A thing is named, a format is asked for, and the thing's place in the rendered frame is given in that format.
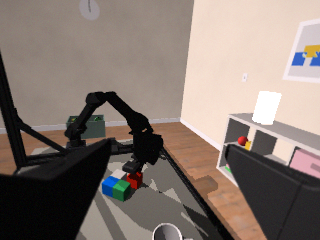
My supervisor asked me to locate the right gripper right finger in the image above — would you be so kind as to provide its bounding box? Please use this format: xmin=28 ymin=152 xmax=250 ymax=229
xmin=225 ymin=144 xmax=320 ymax=240

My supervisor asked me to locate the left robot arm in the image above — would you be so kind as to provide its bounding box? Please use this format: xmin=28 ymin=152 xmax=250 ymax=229
xmin=64 ymin=91 xmax=164 ymax=165

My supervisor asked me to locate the green cube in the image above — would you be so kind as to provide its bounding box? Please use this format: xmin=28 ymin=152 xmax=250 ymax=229
xmin=112 ymin=179 xmax=131 ymax=202

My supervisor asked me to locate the white mug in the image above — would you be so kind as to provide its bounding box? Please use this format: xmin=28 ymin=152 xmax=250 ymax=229
xmin=152 ymin=223 xmax=194 ymax=240

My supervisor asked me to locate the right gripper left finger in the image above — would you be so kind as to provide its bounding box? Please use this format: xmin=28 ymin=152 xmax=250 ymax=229
xmin=0 ymin=139 xmax=112 ymax=240

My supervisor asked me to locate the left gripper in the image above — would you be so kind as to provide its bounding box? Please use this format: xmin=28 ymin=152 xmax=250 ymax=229
xmin=122 ymin=146 xmax=147 ymax=175

